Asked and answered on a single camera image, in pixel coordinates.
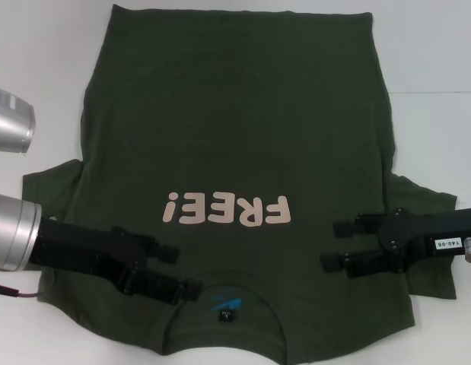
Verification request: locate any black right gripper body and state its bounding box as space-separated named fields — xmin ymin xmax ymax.
xmin=377 ymin=206 xmax=471 ymax=269

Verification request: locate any dark green FREE! t-shirt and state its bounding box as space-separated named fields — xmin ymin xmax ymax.
xmin=21 ymin=3 xmax=460 ymax=365

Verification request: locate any left arm cable with connector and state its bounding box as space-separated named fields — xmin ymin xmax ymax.
xmin=0 ymin=282 xmax=45 ymax=302

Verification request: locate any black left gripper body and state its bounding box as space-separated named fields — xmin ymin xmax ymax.
xmin=28 ymin=215 xmax=148 ymax=296

